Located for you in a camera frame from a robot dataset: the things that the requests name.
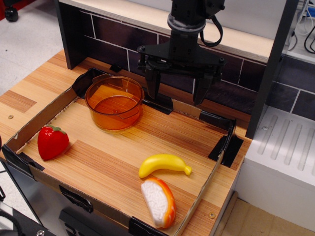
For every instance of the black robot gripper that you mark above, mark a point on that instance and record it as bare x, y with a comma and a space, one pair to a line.
182, 55

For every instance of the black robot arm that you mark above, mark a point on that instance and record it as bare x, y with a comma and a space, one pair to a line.
190, 16

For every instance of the orange transparent plastic pot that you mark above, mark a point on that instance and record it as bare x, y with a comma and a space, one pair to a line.
115, 102

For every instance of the yellow toy banana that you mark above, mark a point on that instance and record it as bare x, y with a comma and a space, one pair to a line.
163, 162

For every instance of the white toy sink drainboard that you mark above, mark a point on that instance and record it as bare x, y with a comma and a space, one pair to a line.
278, 172

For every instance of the red toy strawberry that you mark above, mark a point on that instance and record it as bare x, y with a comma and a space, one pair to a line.
51, 142

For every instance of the black chair caster wheel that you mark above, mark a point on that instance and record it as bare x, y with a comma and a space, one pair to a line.
11, 14

